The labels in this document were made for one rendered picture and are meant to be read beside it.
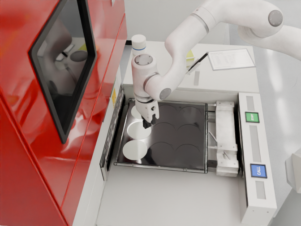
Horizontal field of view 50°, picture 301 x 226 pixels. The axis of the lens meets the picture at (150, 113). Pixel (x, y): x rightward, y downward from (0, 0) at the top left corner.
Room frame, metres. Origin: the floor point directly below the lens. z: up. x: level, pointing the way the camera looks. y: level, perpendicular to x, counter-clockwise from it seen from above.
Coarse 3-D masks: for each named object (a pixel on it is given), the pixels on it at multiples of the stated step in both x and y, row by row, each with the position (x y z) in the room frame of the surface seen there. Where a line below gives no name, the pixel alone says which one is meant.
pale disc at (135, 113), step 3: (132, 108) 1.02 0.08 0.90; (135, 108) 1.02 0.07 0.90; (132, 111) 1.00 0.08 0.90; (135, 111) 1.00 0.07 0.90; (132, 114) 0.98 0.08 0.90; (135, 114) 0.98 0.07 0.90; (138, 114) 0.98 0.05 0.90; (135, 117) 0.96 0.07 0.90; (138, 117) 0.96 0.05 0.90; (141, 117) 0.96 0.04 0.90
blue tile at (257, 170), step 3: (252, 165) 0.65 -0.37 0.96; (255, 165) 0.65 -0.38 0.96; (258, 165) 0.65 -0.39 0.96; (252, 168) 0.64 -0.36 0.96; (255, 168) 0.64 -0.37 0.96; (258, 168) 0.64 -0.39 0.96; (261, 168) 0.64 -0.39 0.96; (264, 168) 0.64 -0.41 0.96; (252, 171) 0.63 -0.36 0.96; (255, 171) 0.63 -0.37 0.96; (258, 171) 0.62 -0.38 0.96; (261, 171) 0.62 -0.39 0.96; (264, 171) 0.62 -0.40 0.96; (255, 174) 0.61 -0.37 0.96; (258, 174) 0.61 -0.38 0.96; (261, 174) 0.61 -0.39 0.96; (264, 174) 0.61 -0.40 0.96
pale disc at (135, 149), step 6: (126, 144) 0.82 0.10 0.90; (132, 144) 0.82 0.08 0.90; (138, 144) 0.81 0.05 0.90; (144, 144) 0.81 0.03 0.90; (126, 150) 0.79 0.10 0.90; (132, 150) 0.79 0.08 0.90; (138, 150) 0.79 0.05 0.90; (144, 150) 0.78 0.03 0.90; (126, 156) 0.76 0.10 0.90; (132, 156) 0.76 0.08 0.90; (138, 156) 0.75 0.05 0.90
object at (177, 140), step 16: (128, 112) 1.00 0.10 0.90; (160, 112) 0.99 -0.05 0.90; (176, 112) 0.99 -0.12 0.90; (192, 112) 0.98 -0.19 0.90; (128, 128) 0.90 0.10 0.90; (160, 128) 0.90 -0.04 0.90; (176, 128) 0.89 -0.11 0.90; (192, 128) 0.89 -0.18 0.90; (160, 144) 0.81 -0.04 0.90; (176, 144) 0.81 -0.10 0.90; (192, 144) 0.80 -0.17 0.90; (128, 160) 0.74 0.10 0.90; (144, 160) 0.74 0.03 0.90; (160, 160) 0.73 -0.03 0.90; (176, 160) 0.73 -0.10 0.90; (192, 160) 0.73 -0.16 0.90
